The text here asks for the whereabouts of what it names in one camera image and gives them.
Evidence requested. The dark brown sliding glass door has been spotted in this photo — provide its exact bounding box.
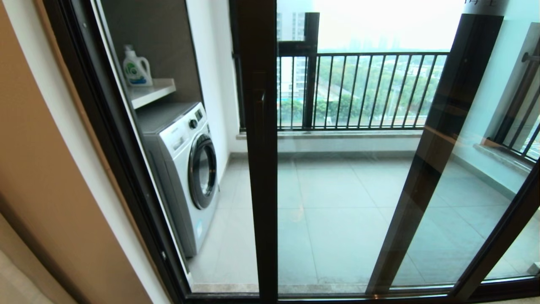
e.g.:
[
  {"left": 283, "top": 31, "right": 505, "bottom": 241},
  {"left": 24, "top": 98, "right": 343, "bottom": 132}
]
[{"left": 235, "top": 0, "right": 540, "bottom": 302}]

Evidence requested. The grey stone window sill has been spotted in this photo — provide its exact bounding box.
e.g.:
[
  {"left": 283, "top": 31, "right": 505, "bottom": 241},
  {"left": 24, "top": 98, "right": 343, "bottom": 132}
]
[
  {"left": 235, "top": 129, "right": 424, "bottom": 140},
  {"left": 472, "top": 141, "right": 540, "bottom": 178}
]

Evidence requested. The silver front-load washing machine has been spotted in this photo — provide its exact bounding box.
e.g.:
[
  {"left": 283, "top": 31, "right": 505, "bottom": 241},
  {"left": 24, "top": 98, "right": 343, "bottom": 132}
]
[{"left": 136, "top": 101, "right": 220, "bottom": 258}]

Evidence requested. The long dark balcony railing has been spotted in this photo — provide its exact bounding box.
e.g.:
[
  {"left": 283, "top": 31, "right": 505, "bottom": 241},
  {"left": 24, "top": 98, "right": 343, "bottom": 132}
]
[{"left": 238, "top": 51, "right": 451, "bottom": 129}]

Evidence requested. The white detergent bottle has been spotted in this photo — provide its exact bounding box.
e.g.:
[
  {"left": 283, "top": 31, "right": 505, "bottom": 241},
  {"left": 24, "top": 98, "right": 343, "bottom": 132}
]
[{"left": 122, "top": 45, "right": 153, "bottom": 87}]

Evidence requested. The dark window frame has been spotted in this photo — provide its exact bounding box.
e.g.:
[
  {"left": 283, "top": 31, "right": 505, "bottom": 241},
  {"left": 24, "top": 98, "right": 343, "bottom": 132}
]
[{"left": 276, "top": 12, "right": 320, "bottom": 129}]

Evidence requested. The white wall shelf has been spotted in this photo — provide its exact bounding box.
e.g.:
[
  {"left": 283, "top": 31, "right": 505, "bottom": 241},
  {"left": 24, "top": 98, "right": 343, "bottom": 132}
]
[{"left": 127, "top": 78, "right": 177, "bottom": 109}]

